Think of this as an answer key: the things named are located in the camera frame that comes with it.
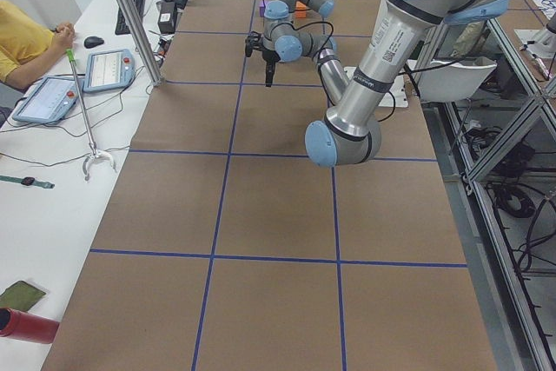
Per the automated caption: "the near blue teach pendant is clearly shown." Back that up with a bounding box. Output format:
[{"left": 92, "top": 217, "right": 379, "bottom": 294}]
[{"left": 12, "top": 76, "right": 77, "bottom": 123}]

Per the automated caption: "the black keyboard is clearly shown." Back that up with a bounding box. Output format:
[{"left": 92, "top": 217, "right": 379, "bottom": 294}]
[{"left": 114, "top": 0, "right": 146, "bottom": 36}]

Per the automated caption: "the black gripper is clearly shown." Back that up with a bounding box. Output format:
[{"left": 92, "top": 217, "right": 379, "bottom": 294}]
[{"left": 261, "top": 48, "right": 281, "bottom": 87}]

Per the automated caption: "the purple block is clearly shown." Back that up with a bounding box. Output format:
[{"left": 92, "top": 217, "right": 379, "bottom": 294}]
[{"left": 259, "top": 1, "right": 266, "bottom": 17}]

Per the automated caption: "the aluminium frame post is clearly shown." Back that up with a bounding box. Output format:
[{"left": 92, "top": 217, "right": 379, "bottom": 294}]
[{"left": 116, "top": 0, "right": 162, "bottom": 86}]

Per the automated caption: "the far blue teach pendant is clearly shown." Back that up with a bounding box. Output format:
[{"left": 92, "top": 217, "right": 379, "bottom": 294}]
[{"left": 83, "top": 49, "right": 136, "bottom": 93}]

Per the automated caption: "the green strap smartwatch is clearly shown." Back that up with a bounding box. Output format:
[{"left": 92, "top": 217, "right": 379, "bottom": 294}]
[{"left": 0, "top": 176, "right": 55, "bottom": 189}]

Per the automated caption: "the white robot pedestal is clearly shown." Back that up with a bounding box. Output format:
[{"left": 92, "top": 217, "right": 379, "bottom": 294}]
[{"left": 343, "top": 66, "right": 408, "bottom": 111}]

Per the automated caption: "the person in yellow shirt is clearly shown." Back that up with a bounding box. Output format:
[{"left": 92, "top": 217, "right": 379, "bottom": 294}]
[{"left": 1, "top": 0, "right": 66, "bottom": 91}]

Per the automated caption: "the blue teach pendant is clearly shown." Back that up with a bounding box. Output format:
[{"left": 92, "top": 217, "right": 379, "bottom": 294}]
[
  {"left": 12, "top": 76, "right": 77, "bottom": 123},
  {"left": 83, "top": 49, "right": 136, "bottom": 93}
]

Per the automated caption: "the black computer mouse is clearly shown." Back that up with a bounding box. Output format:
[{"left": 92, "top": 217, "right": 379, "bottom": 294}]
[{"left": 83, "top": 36, "right": 105, "bottom": 49}]

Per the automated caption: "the brown paper table cover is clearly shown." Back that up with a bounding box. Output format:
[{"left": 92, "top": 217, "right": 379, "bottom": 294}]
[{"left": 43, "top": 0, "right": 497, "bottom": 370}]

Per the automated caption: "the red water bottle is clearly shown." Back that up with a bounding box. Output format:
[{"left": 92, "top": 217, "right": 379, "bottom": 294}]
[{"left": 1, "top": 308, "right": 60, "bottom": 344}]

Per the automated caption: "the person's hand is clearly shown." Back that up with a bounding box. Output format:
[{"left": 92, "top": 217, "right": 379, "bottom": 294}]
[{"left": 53, "top": 23, "right": 76, "bottom": 49}]

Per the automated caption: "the orange block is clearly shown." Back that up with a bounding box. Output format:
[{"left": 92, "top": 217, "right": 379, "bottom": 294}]
[{"left": 294, "top": 2, "right": 308, "bottom": 19}]

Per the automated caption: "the white chair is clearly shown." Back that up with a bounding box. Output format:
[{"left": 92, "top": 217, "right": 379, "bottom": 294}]
[{"left": 418, "top": 56, "right": 497, "bottom": 103}]

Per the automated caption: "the green handled reacher grabber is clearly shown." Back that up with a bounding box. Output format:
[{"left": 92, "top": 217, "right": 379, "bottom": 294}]
[{"left": 66, "top": 49, "right": 116, "bottom": 182}]

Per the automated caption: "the black power adapter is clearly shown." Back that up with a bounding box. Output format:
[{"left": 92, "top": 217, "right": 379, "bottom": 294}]
[{"left": 157, "top": 2, "right": 177, "bottom": 35}]

